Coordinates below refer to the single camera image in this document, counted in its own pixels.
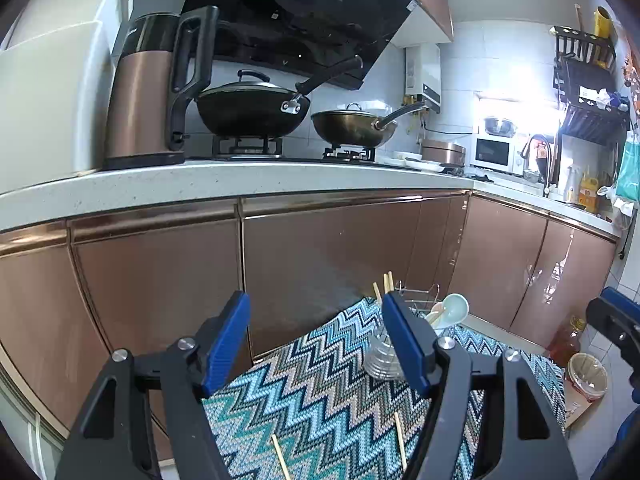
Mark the long bamboo chopstick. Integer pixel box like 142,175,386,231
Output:
372,282,383,308

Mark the curved kitchen faucet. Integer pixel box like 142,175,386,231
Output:
520,134,553,198

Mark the pink spoon in holder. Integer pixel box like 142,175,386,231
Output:
426,301,445,326

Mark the cooking oil bottle on floor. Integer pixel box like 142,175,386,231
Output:
547,315,587,367

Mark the bamboo chopstick in holder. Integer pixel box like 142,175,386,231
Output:
383,273,392,294

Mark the zigzag patterned table mat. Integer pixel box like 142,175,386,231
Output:
203,298,576,479

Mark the yellow oil bottle on counter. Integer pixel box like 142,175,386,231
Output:
578,172,599,214

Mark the teal hanging bag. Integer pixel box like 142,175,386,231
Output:
616,130,640,203

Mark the white spray bottle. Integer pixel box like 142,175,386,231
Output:
564,165,582,204

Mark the bamboo chopstick on mat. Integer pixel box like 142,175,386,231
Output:
271,434,292,480

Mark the gas stove top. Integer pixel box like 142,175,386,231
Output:
184,134,382,166

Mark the white plate on counter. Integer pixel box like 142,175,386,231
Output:
392,152,444,174

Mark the copper rice cooker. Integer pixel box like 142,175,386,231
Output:
421,140,465,167

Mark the white microwave oven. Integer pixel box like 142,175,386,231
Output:
470,133,526,177

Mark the black wok with lid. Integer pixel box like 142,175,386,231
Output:
195,55,363,139

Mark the steel bowl on microwave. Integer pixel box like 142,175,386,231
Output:
484,117,515,138

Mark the copper electric kettle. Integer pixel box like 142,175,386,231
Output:
103,6,219,170

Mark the white gas water heater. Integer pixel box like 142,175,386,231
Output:
405,44,442,114

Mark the yellow roll on rack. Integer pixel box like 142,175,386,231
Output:
593,6,612,39

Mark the black range hood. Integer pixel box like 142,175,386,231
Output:
182,0,414,90

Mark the white appliance at left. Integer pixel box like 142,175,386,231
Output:
1,0,134,193

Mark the metal wire utensil holder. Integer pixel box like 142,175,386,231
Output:
362,282,444,380

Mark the black wall dish rack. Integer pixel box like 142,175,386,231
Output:
551,26,629,146

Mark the bronze wok with handle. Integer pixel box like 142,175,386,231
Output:
311,101,428,148

